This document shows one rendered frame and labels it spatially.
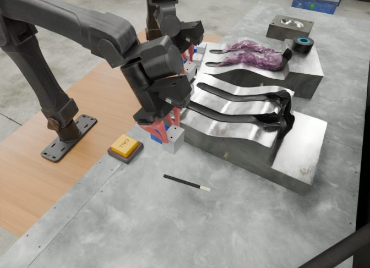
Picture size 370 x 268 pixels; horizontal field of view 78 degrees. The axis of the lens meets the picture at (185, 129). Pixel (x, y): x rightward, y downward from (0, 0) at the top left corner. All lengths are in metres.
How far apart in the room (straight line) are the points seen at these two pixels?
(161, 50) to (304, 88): 0.68
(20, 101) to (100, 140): 1.84
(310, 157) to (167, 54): 0.49
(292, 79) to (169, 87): 0.61
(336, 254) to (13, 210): 0.77
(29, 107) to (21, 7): 1.97
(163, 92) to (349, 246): 0.48
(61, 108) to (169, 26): 0.37
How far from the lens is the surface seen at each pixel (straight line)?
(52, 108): 0.71
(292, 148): 0.73
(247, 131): 0.63
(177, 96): 0.44
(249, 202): 0.67
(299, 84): 0.98
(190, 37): 0.71
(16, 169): 0.86
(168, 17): 0.65
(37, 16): 0.54
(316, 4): 4.23
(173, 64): 0.45
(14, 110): 2.53
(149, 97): 0.48
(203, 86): 0.83
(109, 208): 0.67
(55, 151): 0.83
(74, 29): 0.50
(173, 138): 0.55
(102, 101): 0.95
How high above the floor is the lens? 1.39
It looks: 48 degrees down
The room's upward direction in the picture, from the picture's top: straight up
